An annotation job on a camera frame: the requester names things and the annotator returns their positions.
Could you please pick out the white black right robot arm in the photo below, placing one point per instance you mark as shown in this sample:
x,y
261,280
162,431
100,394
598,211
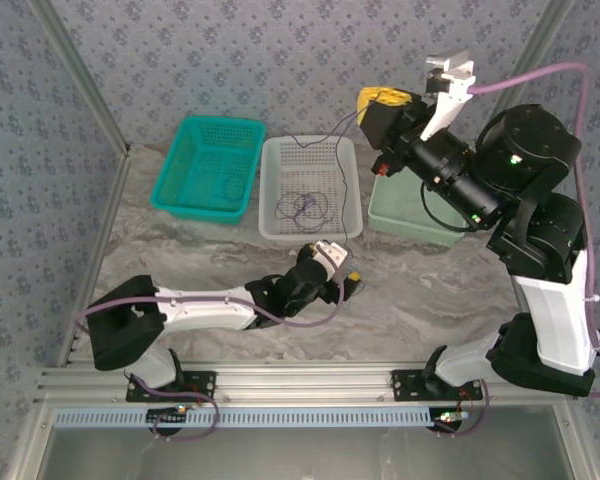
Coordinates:
x,y
555,320

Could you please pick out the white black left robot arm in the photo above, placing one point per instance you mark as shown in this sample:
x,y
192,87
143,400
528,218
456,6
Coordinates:
x,y
205,312

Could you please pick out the mint green plastic basket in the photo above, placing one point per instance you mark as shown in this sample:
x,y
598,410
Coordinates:
x,y
395,210

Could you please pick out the white plastic basket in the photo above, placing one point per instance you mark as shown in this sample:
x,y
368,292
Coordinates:
x,y
270,200

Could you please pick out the grey metal panel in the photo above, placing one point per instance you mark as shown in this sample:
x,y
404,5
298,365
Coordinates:
x,y
305,455

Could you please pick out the small control board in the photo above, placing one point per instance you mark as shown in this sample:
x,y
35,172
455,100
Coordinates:
x,y
167,415
450,417

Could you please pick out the teal plastic basket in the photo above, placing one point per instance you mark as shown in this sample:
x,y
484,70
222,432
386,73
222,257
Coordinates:
x,y
180,150

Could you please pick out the aluminium mounting rail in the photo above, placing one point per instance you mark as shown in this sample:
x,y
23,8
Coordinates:
x,y
305,380

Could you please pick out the aluminium frame post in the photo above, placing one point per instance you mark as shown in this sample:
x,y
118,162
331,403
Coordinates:
x,y
80,75
530,55

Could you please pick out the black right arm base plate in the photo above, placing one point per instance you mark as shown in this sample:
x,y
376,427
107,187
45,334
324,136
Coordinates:
x,y
405,385

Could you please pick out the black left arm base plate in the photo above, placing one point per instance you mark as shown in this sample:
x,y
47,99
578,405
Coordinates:
x,y
202,385

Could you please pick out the aluminium side rail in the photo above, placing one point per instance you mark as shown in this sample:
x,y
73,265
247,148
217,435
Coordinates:
x,y
97,250

